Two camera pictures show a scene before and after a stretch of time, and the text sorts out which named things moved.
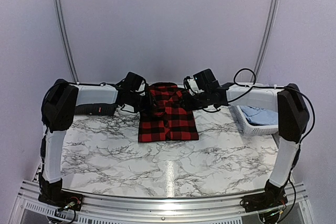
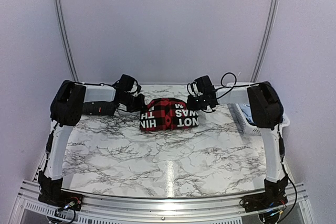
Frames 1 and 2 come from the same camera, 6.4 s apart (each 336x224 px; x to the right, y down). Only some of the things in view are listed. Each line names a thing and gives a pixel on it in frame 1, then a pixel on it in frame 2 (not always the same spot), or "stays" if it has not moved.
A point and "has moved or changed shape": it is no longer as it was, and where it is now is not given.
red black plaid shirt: [168, 120] has moved or changed shape
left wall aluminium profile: [63, 25] stays
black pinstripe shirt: [96, 109] stays
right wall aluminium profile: [270, 25] stays
